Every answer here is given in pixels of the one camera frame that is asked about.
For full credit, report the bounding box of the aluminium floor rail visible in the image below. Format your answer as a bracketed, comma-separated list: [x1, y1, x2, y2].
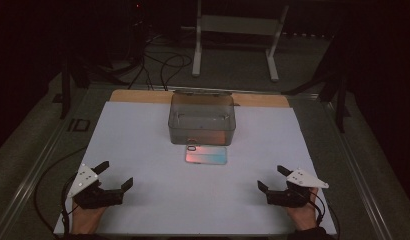
[87, 82, 320, 100]
[321, 98, 399, 240]
[0, 89, 94, 240]

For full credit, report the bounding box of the left hand-held gripper cable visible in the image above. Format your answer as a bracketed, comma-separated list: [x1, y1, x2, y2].
[33, 146, 89, 235]

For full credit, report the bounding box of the person's right hand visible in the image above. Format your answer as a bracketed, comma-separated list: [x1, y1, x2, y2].
[285, 187, 320, 231]

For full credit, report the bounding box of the right hand-held gripper cable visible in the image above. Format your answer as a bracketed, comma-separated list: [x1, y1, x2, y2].
[311, 190, 341, 240]

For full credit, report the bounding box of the transparent grey plastic box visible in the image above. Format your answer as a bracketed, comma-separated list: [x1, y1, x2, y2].
[167, 88, 238, 147]

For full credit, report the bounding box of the black floor cable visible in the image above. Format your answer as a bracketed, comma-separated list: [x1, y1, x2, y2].
[158, 53, 194, 92]
[127, 34, 161, 92]

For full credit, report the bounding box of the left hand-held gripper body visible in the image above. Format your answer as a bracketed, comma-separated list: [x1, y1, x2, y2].
[67, 163, 125, 210]

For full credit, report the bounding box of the wooden table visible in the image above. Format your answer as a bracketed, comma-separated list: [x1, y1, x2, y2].
[109, 88, 291, 109]

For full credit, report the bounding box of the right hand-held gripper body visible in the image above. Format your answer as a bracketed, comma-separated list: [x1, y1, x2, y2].
[266, 168, 330, 209]

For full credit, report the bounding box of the white metal stand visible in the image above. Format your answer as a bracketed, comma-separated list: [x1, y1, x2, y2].
[191, 0, 290, 83]

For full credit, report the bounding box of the hand-held gripper cable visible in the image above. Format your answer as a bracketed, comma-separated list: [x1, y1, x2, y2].
[33, 146, 89, 235]
[311, 190, 341, 240]

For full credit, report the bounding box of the person's left hand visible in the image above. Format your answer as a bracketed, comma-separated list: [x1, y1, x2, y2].
[71, 200, 109, 235]

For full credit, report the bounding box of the black tripod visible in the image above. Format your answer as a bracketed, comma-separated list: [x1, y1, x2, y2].
[282, 33, 353, 135]
[52, 49, 131, 120]

